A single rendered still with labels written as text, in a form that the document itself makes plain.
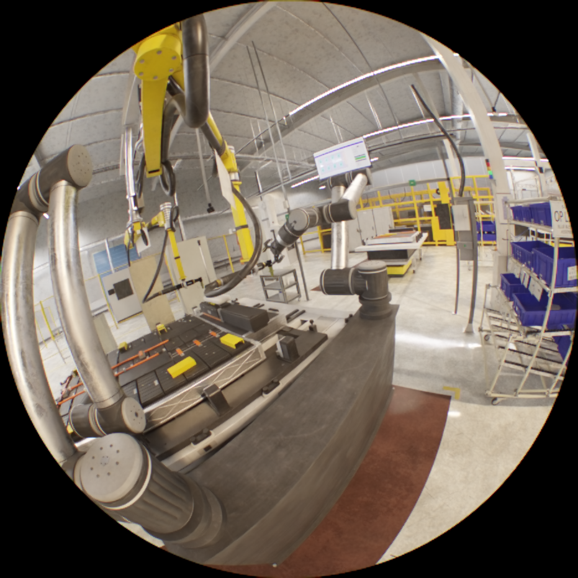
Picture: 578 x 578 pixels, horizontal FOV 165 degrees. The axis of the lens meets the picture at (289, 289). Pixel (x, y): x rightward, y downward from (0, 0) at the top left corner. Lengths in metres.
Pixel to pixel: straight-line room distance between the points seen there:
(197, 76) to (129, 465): 0.61
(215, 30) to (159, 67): 9.26
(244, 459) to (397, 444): 1.25
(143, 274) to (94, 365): 5.18
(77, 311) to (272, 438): 0.72
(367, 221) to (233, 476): 9.62
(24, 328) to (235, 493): 0.75
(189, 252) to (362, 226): 7.46
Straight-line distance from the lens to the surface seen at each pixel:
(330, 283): 1.40
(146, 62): 0.50
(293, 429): 0.80
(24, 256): 0.75
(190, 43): 0.32
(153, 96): 0.60
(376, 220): 9.56
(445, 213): 2.53
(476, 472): 1.82
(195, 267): 5.90
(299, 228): 0.97
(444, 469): 1.74
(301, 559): 1.57
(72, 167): 0.69
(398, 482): 1.64
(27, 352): 0.68
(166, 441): 1.04
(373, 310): 1.37
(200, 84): 0.30
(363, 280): 1.31
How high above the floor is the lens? 1.55
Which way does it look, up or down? 15 degrees down
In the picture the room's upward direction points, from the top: 13 degrees counter-clockwise
